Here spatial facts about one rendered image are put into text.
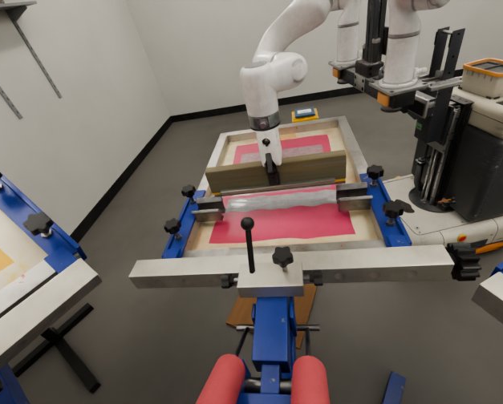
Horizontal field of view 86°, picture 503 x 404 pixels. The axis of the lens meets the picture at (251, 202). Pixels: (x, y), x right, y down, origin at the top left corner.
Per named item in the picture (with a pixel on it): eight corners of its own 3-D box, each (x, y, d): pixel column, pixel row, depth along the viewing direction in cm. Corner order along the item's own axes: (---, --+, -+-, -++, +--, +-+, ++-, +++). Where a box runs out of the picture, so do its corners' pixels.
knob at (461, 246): (426, 259, 59) (433, 236, 55) (455, 257, 58) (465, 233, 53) (441, 288, 53) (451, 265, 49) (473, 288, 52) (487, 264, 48)
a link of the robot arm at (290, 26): (338, 10, 62) (298, 96, 64) (296, 15, 71) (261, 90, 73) (322, -21, 56) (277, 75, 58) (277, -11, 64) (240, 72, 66)
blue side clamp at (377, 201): (358, 188, 88) (359, 171, 83) (374, 187, 87) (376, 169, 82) (384, 263, 65) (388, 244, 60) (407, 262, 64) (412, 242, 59)
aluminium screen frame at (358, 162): (222, 139, 135) (221, 133, 132) (345, 123, 123) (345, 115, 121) (172, 270, 74) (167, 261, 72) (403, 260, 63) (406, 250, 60)
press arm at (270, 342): (262, 285, 60) (258, 272, 57) (289, 284, 59) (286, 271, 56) (256, 372, 47) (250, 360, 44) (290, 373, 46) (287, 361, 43)
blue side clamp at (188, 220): (197, 204, 98) (191, 188, 94) (210, 202, 97) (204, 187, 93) (170, 272, 75) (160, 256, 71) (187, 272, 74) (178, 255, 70)
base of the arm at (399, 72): (411, 73, 105) (418, 26, 95) (432, 81, 95) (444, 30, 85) (371, 82, 105) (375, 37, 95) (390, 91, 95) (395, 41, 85)
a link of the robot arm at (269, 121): (278, 117, 60) (280, 129, 61) (278, 103, 67) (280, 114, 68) (245, 123, 61) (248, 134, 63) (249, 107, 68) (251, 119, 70)
